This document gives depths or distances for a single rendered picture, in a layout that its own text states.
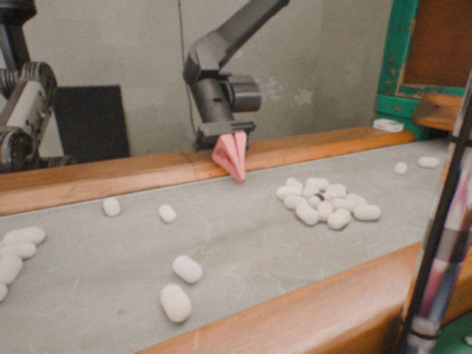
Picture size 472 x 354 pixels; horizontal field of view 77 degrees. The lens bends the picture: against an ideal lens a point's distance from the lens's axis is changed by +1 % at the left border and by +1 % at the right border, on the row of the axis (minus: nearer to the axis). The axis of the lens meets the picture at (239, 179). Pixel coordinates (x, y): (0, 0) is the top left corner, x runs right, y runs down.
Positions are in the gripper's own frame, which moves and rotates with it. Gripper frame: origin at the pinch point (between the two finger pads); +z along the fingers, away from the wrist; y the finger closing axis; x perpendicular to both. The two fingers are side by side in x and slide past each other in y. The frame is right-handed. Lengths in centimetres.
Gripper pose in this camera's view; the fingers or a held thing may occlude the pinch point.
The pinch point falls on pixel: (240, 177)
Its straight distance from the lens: 48.8
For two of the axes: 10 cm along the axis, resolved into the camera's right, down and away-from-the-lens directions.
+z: 3.4, 8.6, -3.9
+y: 9.0, -1.7, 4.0
